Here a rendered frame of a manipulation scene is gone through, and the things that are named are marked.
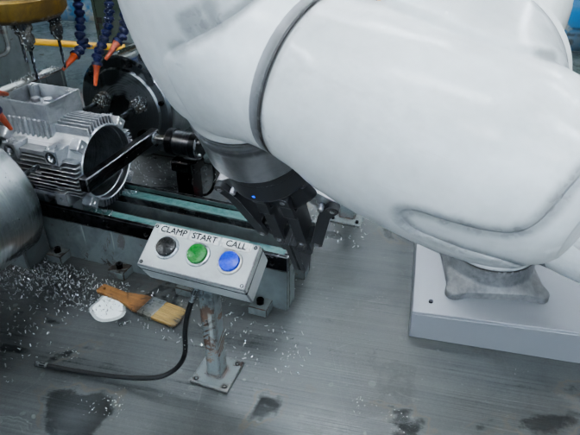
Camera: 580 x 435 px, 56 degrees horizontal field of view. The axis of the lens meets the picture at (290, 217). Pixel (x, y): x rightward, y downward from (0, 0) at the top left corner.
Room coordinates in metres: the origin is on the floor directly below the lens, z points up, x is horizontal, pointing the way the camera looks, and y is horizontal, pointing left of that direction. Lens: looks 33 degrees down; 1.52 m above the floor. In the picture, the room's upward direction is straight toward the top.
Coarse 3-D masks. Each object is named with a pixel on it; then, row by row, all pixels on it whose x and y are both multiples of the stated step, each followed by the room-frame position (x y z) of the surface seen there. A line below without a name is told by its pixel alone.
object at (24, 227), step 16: (0, 160) 0.79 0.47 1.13; (0, 176) 0.76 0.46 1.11; (16, 176) 0.78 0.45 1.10; (0, 192) 0.74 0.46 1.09; (16, 192) 0.76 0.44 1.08; (32, 192) 0.79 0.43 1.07; (0, 208) 0.72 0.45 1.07; (16, 208) 0.75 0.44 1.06; (32, 208) 0.77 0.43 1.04; (0, 224) 0.71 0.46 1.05; (16, 224) 0.74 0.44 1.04; (32, 224) 0.77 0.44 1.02; (0, 240) 0.70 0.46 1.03; (16, 240) 0.73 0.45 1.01; (32, 240) 0.77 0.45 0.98; (0, 256) 0.70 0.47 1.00; (16, 256) 0.75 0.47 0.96
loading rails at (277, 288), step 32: (160, 192) 1.03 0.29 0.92; (64, 224) 0.96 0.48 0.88; (96, 224) 0.93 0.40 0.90; (128, 224) 0.91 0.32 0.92; (192, 224) 0.97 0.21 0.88; (224, 224) 0.95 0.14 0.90; (64, 256) 0.95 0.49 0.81; (96, 256) 0.94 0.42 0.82; (128, 256) 0.91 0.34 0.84; (288, 256) 0.79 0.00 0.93; (192, 288) 0.83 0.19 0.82; (288, 288) 0.79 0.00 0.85
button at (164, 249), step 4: (168, 236) 0.64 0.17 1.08; (160, 240) 0.64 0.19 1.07; (164, 240) 0.64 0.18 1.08; (168, 240) 0.64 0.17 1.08; (172, 240) 0.64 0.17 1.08; (156, 244) 0.63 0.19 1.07; (160, 244) 0.63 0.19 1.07; (164, 244) 0.63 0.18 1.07; (168, 244) 0.63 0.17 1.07; (172, 244) 0.63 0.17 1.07; (156, 248) 0.63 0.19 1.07; (160, 248) 0.63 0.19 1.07; (164, 248) 0.63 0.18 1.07; (168, 248) 0.63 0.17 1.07; (172, 248) 0.62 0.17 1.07; (160, 252) 0.62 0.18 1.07; (164, 252) 0.62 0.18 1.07; (168, 252) 0.62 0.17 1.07; (172, 252) 0.62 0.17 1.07
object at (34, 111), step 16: (0, 96) 1.03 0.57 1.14; (16, 96) 1.07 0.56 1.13; (32, 96) 1.10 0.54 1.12; (48, 96) 1.10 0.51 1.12; (64, 96) 1.03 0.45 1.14; (16, 112) 1.01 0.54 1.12; (32, 112) 0.99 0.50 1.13; (48, 112) 0.99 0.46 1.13; (64, 112) 1.02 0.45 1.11; (16, 128) 1.01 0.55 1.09; (32, 128) 1.00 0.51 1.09; (48, 128) 0.98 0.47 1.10
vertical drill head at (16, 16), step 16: (0, 0) 0.98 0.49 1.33; (16, 0) 0.98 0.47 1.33; (32, 0) 0.99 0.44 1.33; (48, 0) 1.01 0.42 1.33; (64, 0) 1.06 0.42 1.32; (0, 16) 0.96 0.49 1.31; (16, 16) 0.97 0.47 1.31; (32, 16) 0.98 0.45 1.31; (48, 16) 1.01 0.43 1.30; (16, 32) 1.10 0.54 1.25; (32, 48) 0.99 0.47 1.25; (64, 64) 1.07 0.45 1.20
